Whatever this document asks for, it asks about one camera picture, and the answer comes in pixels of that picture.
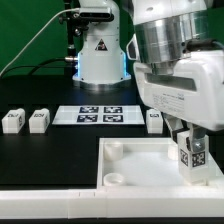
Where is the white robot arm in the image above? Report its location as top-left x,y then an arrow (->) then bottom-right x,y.
73,0 -> 224,153

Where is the white L-shaped fence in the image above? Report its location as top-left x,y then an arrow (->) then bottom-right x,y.
0,140 -> 224,220

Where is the black camera stand pole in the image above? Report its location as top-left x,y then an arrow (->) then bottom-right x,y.
59,0 -> 89,65

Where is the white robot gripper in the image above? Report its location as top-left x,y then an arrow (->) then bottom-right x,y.
134,58 -> 224,153

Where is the white sheet with tags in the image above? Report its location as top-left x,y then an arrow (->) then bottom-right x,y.
53,105 -> 144,125

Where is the black cable left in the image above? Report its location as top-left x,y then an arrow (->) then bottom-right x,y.
0,58 -> 78,78

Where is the grey cable left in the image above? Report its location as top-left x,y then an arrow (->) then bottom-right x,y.
0,8 -> 82,77

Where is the white square tabletop part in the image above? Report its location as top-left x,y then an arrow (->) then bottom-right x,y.
97,138 -> 224,189

